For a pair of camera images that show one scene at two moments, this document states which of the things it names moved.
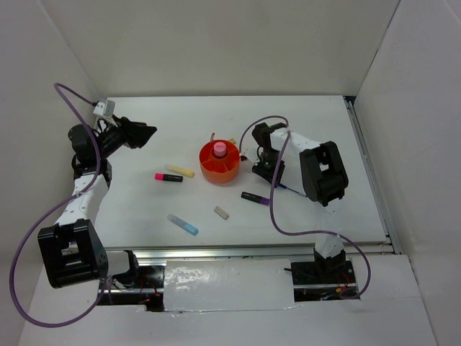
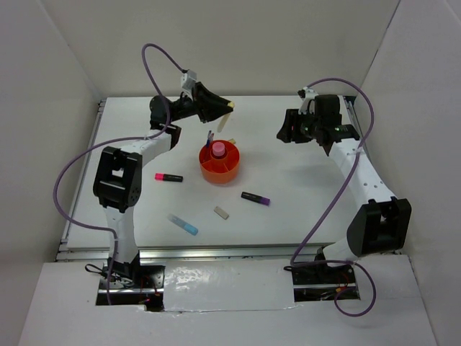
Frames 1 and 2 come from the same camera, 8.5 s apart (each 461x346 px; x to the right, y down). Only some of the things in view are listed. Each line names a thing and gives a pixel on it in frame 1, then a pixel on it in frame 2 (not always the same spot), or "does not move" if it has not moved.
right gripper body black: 268,164 -> 307,127
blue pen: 284,187 -> 208,142
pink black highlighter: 168,177 does not move
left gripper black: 134,134 -> 205,97
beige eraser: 221,213 does not move
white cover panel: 207,285 does not move
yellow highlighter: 181,171 -> 225,117
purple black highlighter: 257,199 does not move
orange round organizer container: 219,169 does not move
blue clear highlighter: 182,225 does not move
